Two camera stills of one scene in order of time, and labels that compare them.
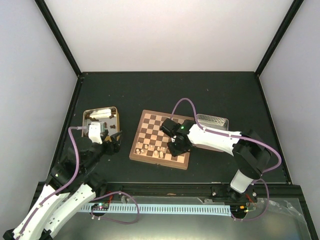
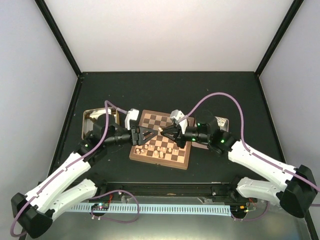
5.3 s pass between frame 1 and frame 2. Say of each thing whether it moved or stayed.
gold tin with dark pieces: stayed
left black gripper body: moved
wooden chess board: stayed
